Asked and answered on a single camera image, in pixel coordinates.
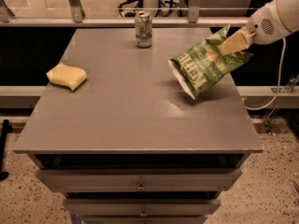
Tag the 7up soda can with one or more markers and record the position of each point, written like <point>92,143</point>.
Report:
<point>143,29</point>

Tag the metal lower drawer knob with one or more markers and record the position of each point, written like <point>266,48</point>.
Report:
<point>143,214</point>

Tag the metal upper drawer knob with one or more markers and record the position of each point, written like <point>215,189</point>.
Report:
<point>141,188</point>

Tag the black stand at left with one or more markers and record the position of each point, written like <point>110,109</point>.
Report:
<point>5,129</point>

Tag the yellow sponge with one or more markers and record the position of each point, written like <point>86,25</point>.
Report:
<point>68,76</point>

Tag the metal bracket on rail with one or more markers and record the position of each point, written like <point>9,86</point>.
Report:
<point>272,112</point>

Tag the green jalapeno chip bag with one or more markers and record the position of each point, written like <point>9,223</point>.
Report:
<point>200,67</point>

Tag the grey upper drawer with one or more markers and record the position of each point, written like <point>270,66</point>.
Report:
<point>67,181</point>

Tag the metal window railing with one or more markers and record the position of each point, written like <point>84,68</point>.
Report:
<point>63,13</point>

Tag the grey drawer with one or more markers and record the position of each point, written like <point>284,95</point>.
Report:
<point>133,207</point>
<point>67,181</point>

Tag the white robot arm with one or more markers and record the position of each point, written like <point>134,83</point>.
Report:
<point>294,6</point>

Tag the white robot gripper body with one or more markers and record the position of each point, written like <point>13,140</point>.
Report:
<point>263,27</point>

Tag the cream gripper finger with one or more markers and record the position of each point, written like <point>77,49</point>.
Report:
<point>240,40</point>

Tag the black office chair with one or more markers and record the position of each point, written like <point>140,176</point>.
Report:
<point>155,8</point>

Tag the grey lower drawer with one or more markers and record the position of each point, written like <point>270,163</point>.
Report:
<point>133,207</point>

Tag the metal drawer knob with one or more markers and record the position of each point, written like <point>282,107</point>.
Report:
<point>141,188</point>
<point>143,214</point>

